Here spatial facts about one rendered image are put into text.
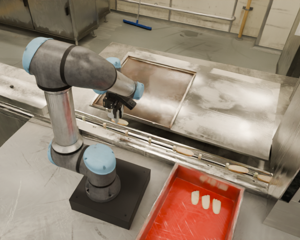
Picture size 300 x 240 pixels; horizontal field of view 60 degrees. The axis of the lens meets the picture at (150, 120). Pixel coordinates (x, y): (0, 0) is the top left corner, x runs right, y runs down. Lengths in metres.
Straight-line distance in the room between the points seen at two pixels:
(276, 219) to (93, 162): 0.78
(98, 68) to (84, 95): 1.08
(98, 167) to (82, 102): 0.84
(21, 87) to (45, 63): 1.05
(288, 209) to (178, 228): 0.44
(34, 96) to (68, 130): 0.78
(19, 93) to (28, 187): 0.64
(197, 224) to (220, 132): 0.53
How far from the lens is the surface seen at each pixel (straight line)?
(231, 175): 1.35
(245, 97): 1.70
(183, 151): 1.39
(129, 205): 1.15
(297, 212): 1.20
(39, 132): 1.61
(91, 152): 1.01
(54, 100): 0.87
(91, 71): 0.74
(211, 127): 1.49
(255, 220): 1.30
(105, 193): 1.12
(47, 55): 0.78
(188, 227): 1.20
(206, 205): 1.25
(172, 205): 1.23
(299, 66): 2.89
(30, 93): 1.76
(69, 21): 4.08
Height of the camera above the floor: 1.88
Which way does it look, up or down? 42 degrees down
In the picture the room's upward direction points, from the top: 3 degrees clockwise
